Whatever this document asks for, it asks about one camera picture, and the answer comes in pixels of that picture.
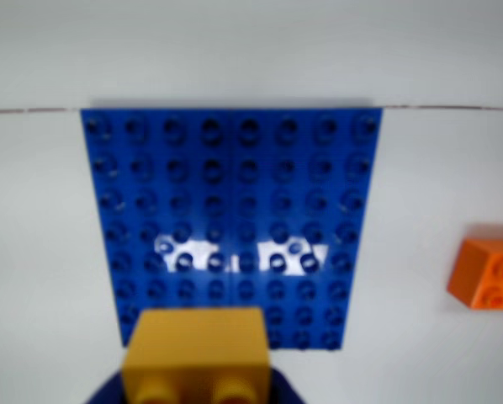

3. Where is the blue 8x8 studded baseplate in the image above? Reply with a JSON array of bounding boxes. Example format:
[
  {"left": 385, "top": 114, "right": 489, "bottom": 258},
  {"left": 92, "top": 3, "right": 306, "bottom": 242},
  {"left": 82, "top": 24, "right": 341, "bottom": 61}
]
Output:
[{"left": 79, "top": 107, "right": 385, "bottom": 351}]

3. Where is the orange 2x4 block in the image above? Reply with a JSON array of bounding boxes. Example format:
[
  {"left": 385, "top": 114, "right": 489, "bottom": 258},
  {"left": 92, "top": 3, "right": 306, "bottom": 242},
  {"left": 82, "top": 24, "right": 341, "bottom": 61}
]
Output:
[{"left": 447, "top": 237, "right": 503, "bottom": 311}]

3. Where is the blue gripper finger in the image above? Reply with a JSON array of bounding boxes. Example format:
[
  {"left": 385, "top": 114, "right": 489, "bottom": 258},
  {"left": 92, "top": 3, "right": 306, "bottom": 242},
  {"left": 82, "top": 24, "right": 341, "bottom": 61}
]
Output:
[
  {"left": 268, "top": 366, "right": 307, "bottom": 404},
  {"left": 84, "top": 368, "right": 125, "bottom": 404}
]

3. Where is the yellow 2x2 block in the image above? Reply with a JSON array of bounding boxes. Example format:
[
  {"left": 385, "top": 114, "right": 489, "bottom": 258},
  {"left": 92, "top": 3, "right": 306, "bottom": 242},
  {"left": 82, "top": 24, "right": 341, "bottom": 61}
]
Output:
[{"left": 122, "top": 307, "right": 273, "bottom": 404}]

